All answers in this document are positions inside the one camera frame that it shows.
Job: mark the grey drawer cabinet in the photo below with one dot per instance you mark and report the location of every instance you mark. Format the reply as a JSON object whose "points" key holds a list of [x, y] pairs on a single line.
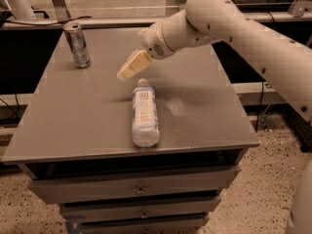
{"points": [[79, 121]]}

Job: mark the top grey drawer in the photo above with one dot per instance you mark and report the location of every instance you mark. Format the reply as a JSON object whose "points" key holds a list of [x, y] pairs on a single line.
{"points": [[120, 186]]}

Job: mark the middle grey drawer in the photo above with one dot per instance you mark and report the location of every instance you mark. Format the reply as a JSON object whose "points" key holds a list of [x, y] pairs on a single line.
{"points": [[140, 209]]}

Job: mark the bottom grey drawer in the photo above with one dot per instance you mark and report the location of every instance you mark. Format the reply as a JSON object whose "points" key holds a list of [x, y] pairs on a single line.
{"points": [[144, 226]]}

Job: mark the silver blue redbull can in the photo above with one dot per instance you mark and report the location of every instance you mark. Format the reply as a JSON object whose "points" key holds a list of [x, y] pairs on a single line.
{"points": [[77, 43]]}

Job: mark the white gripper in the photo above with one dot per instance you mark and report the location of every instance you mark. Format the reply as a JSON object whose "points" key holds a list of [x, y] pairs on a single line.
{"points": [[155, 42]]}

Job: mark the grey drawer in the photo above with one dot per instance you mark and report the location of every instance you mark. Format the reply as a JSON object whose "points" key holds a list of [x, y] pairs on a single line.
{"points": [[140, 209], [144, 226], [120, 186]]}

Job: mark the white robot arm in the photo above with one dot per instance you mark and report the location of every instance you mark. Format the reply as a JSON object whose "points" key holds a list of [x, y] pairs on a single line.
{"points": [[282, 62]]}

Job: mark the white pipe background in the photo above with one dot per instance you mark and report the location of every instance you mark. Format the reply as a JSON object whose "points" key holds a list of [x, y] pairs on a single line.
{"points": [[21, 9]]}

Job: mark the clear plastic water bottle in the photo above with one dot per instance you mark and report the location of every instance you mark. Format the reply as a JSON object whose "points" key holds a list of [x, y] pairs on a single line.
{"points": [[145, 132]]}

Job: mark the grey metal rail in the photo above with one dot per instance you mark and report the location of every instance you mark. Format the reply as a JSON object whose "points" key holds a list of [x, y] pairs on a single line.
{"points": [[138, 22]]}

